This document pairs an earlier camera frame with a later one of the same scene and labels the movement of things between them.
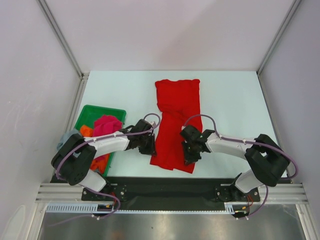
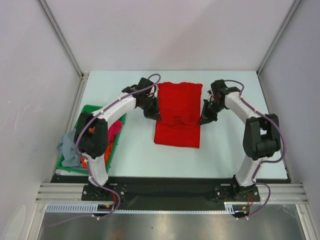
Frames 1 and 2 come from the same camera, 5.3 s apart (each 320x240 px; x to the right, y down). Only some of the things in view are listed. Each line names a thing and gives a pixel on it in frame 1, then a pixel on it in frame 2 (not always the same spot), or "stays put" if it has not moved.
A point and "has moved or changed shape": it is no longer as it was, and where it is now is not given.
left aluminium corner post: [79, 96] stays put
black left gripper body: [145, 146] -> [149, 107]
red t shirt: [177, 100] has moved or changed shape
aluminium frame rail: [46, 192] stays put
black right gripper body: [191, 151] -> [209, 110]
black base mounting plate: [157, 193] stays put
